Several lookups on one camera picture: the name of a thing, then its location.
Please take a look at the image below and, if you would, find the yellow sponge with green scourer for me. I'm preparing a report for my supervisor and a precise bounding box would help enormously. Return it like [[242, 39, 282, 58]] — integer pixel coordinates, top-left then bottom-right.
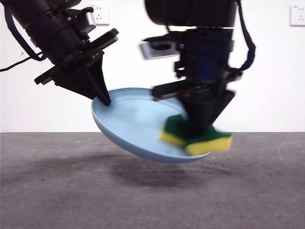
[[159, 114, 233, 157]]

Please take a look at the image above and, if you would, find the light blue round plate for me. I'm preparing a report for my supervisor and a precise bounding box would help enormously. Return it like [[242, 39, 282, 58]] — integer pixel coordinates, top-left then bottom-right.
[[91, 87, 212, 164]]

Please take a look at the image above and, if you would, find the pale grey left wrist camera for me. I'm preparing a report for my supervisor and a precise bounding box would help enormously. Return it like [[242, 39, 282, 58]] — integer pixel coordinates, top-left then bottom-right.
[[82, 10, 98, 33]]

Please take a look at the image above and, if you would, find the pale grey wrist camera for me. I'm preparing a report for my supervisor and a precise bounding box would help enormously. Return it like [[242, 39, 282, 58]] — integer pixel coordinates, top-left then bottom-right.
[[139, 41, 181, 60], [82, 10, 98, 33]]

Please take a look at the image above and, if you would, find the white wall socket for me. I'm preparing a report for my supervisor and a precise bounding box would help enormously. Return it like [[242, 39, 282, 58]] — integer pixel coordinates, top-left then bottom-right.
[[290, 5, 305, 27], [91, 4, 110, 26]]

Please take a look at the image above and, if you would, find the pale grey right wrist camera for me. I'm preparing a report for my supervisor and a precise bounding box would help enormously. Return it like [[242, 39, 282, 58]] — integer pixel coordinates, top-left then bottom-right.
[[139, 41, 181, 60]]

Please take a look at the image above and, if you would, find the thin black cable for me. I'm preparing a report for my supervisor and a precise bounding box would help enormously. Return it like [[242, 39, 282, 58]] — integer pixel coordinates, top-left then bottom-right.
[[0, 55, 34, 72]]

